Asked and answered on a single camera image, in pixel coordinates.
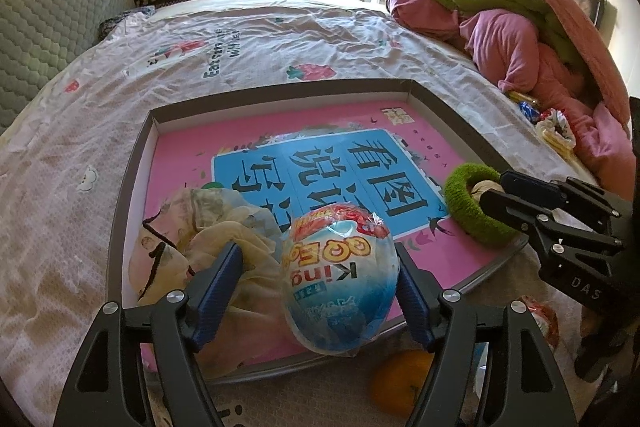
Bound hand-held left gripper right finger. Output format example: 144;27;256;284
394;242;581;427

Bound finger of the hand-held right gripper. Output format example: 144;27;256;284
499;170;626;220
479;188;626;258

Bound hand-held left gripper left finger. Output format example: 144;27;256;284
52;241;246;427

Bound green fuzzy ring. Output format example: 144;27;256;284
444;163;523;248

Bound red plastic egg toy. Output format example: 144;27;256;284
525;302;560;353

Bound beige mesh drawstring bag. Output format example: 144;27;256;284
129;187;286;323

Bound blue plastic egg toy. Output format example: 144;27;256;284
279;202;401;357

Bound orange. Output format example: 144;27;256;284
370;349;436;418

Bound shallow cardboard box pink bottom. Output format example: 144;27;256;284
109;78;531;385

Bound snack packets near blankets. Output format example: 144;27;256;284
537;108;576;140

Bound pink quilt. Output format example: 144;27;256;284
387;0;636;188

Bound pink book with blue label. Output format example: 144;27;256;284
140;99;506;370

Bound salmon quilted cushion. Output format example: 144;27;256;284
462;0;632;128

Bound grey quilted headboard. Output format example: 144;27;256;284
0;0;136;138

